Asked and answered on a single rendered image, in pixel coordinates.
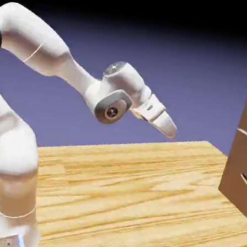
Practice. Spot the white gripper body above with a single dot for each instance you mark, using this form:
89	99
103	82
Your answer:
166	125

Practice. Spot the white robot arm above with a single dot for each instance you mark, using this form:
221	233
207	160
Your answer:
36	48

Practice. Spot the brown drawer front with ledge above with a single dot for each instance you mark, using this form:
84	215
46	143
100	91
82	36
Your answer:
236	158

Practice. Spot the brown wooden cabinet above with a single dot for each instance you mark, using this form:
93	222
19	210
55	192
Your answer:
243	154

